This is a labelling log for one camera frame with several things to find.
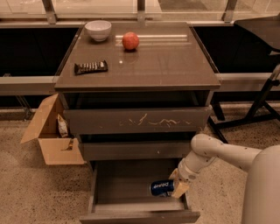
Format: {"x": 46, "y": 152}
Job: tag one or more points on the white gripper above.
{"x": 186, "y": 171}

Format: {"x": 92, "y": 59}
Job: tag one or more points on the blue pepsi can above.
{"x": 162, "y": 188}

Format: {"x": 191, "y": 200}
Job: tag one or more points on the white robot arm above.
{"x": 261, "y": 204}

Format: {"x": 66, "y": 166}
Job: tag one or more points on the open bottom grey drawer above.
{"x": 121, "y": 194}

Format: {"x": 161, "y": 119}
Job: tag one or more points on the top grey drawer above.
{"x": 137, "y": 120}

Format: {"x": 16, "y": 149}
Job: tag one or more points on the middle grey drawer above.
{"x": 135, "y": 150}

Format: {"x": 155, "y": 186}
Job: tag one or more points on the grey drawer cabinet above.
{"x": 167, "y": 70}

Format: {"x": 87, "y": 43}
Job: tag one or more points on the open cardboard box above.
{"x": 44, "y": 128}

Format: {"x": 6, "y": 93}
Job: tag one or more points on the snack bag in box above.
{"x": 62, "y": 126}

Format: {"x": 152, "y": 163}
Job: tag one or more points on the dark snack bar wrapper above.
{"x": 91, "y": 68}

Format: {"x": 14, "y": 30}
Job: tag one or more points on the red apple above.
{"x": 130, "y": 41}

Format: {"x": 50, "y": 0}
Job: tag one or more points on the white ceramic bowl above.
{"x": 98, "y": 30}

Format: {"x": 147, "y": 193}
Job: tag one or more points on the black rolling stand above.
{"x": 267, "y": 29}

